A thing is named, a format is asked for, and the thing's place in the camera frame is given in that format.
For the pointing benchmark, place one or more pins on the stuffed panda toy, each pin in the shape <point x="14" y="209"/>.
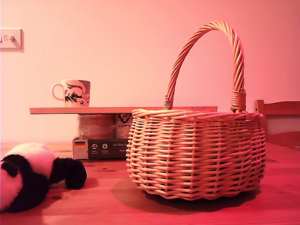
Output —
<point x="35" y="161"/>

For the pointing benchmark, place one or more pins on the wooden shelf board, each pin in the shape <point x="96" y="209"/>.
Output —
<point x="93" y="110"/>

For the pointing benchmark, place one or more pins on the dark cardboard tray with flag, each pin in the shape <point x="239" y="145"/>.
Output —
<point x="100" y="148"/>

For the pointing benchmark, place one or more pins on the white mug with dark print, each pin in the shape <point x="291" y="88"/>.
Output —
<point x="76" y="93"/>

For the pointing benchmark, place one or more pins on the wooden chair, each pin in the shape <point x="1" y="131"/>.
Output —
<point x="281" y="126"/>

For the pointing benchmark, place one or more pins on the white wall light switch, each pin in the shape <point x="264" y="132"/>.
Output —
<point x="11" y="39"/>

